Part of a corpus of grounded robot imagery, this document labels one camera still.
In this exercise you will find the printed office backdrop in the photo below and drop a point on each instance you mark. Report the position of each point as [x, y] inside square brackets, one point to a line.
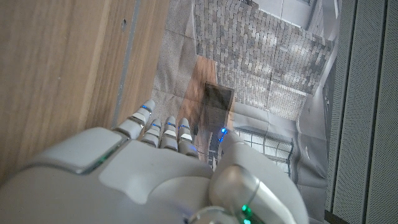
[264, 46]

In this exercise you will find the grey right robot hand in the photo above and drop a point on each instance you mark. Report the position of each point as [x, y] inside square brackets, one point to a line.
[140, 180]

